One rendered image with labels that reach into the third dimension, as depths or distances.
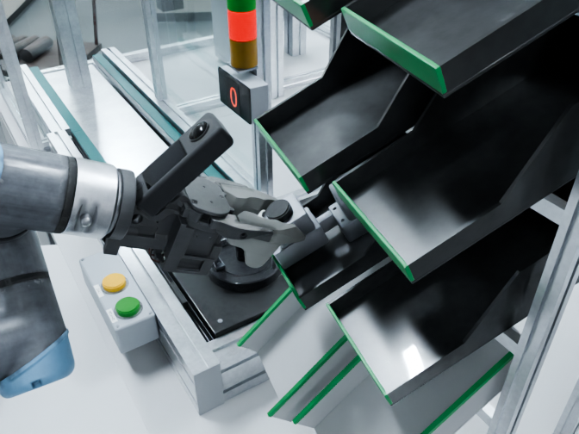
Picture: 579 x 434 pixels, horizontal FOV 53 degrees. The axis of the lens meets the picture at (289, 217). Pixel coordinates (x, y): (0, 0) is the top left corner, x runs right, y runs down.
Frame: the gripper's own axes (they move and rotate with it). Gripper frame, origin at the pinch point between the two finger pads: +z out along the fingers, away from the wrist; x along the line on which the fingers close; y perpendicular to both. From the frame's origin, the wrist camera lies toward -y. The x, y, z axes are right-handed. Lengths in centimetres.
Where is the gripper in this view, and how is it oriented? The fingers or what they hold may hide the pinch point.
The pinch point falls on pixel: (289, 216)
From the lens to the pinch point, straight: 67.2
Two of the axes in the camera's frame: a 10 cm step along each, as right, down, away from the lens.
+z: 8.4, 1.6, 5.2
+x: 3.5, 5.7, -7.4
